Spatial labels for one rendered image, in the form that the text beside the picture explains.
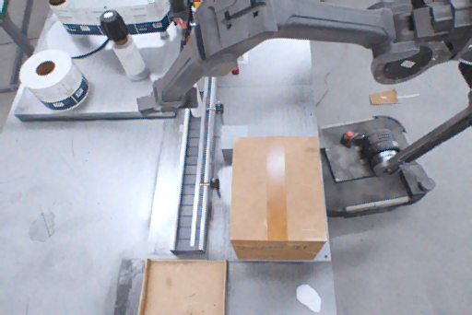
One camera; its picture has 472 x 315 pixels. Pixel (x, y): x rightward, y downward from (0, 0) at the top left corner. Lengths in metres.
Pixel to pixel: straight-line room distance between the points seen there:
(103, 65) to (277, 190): 1.03
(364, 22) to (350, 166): 1.33
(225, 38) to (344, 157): 1.50
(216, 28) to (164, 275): 0.84
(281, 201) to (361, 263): 1.22
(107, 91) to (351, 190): 1.30
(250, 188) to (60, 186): 0.80
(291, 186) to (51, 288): 0.86
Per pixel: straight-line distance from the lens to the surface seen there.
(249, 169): 0.91
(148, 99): 0.95
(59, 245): 1.34
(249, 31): 0.49
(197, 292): 1.13
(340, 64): 2.68
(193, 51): 0.60
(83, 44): 1.74
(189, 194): 1.17
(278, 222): 0.86
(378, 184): 1.94
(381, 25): 0.70
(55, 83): 1.44
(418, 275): 2.12
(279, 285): 1.12
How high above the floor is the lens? 1.94
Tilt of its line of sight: 63 degrees down
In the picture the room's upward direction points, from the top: 10 degrees counter-clockwise
